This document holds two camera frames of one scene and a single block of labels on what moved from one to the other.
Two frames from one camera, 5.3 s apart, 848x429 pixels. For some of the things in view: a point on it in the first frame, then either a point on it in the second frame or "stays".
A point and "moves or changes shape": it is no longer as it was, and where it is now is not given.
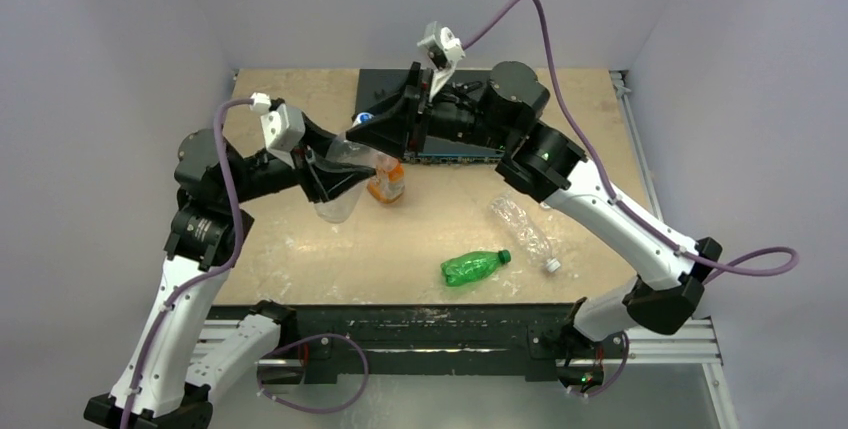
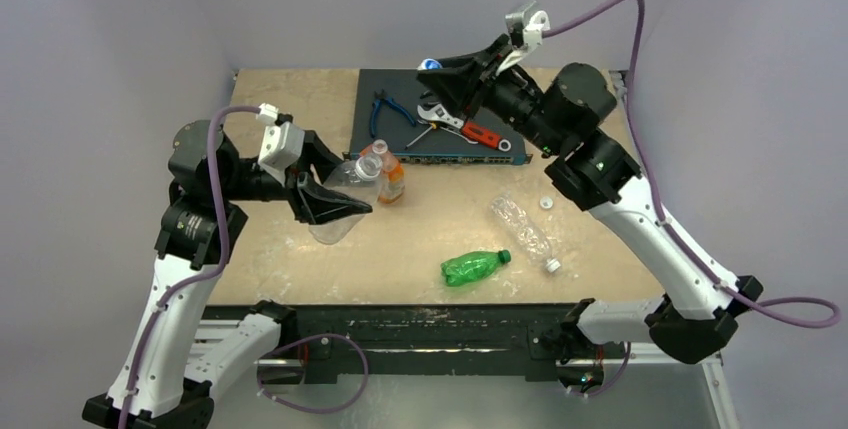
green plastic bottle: (465, 267) stays
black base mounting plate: (340, 341) stays
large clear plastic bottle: (343, 149) moves or changes shape
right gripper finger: (400, 128) → (459, 80)
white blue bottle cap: (363, 118) → (430, 64)
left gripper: (328, 179) → (314, 201)
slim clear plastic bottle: (525, 231) stays
